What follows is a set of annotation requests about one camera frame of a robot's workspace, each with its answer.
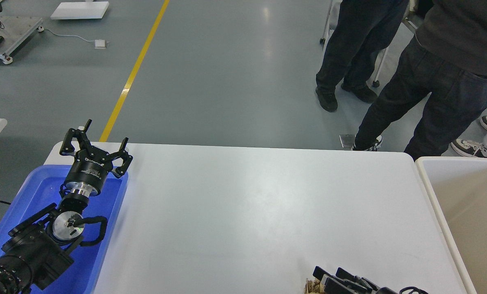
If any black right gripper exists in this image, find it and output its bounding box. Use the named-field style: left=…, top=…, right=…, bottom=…
left=313, top=266, right=405, bottom=294

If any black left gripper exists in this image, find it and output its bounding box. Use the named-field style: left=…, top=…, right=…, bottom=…
left=59, top=119, right=133, bottom=197

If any brown paper ball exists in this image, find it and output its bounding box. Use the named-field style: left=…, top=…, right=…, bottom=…
left=303, top=278, right=324, bottom=294

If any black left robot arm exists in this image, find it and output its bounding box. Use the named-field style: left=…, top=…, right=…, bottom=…
left=0, top=120, right=133, bottom=294

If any blue plastic bin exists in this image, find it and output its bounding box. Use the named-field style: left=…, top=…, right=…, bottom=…
left=0, top=165, right=128, bottom=294

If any metal floor plate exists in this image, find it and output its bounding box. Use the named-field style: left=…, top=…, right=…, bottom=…
left=339, top=134, right=356, bottom=149

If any white flat board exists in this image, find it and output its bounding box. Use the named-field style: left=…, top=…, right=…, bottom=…
left=50, top=1, right=109, bottom=20

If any metal wheeled cart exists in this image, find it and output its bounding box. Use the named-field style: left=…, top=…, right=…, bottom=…
left=0, top=2, right=44, bottom=65

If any beige plastic bin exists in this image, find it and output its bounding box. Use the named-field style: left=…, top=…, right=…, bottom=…
left=416, top=156, right=487, bottom=294

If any person in sneakers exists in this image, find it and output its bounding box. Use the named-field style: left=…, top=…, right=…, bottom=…
left=451, top=115, right=487, bottom=159

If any person in dark jeans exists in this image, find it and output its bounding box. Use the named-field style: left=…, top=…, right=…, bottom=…
left=353, top=0, right=487, bottom=160

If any person in black trousers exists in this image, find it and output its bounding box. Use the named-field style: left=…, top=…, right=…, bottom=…
left=315, top=0, right=409, bottom=112

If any white power adapter with cable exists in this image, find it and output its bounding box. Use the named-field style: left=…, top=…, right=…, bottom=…
left=44, top=28, right=109, bottom=49

